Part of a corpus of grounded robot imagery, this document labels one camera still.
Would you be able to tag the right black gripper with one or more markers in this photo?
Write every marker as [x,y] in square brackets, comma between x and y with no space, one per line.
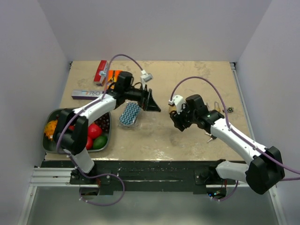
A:
[177,118]

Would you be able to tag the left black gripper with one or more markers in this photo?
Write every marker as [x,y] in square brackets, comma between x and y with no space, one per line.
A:
[146,98]

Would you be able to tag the black handled key bunch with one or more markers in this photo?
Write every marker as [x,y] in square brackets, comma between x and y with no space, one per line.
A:
[212,137]

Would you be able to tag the astronaut keychain with keys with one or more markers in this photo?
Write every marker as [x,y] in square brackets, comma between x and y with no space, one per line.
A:
[229,109]

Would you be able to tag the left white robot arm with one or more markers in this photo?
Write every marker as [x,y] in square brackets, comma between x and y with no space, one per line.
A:
[71,131]

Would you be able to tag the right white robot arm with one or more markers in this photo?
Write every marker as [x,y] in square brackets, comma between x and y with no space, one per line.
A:
[261,169]

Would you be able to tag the blue zigzag sponge pack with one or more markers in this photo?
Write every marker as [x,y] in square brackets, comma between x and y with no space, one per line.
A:
[129,116]

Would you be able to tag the small brass padlock right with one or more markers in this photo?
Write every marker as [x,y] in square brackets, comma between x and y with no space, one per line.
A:
[217,106]

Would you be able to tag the dark grape bunch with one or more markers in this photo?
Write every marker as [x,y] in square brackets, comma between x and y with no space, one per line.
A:
[104,122]

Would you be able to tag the orange razor package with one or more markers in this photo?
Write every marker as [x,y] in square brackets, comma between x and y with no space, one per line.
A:
[111,78]

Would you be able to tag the red apple back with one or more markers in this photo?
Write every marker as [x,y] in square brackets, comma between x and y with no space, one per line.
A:
[94,131]

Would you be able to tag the red apple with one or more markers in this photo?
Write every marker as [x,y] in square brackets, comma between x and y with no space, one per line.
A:
[94,131]
[89,144]

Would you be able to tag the red box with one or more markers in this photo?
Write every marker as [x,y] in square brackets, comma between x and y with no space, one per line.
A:
[100,76]

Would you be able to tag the green avocado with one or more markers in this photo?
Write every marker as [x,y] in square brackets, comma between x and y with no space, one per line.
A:
[100,142]

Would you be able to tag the red apple front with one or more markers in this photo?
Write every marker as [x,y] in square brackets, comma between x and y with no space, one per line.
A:
[89,144]

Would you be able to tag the purple white toothpaste box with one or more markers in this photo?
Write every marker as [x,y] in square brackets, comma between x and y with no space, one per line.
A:
[86,94]

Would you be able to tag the orange flower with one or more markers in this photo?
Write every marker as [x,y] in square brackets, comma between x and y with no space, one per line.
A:
[50,128]

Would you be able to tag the grey fruit tray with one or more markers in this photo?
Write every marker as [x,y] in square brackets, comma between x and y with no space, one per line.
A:
[50,146]

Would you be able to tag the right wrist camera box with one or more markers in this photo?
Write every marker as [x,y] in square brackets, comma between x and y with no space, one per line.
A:
[179,102]

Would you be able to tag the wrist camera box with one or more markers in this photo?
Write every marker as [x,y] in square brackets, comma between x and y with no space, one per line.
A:
[179,102]
[145,77]

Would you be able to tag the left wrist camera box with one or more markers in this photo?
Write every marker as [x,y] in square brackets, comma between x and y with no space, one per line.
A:
[145,77]

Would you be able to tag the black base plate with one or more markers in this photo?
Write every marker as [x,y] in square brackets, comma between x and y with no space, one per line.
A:
[109,176]

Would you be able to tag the aluminium rail frame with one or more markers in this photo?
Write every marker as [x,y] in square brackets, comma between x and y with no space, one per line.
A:
[54,201]

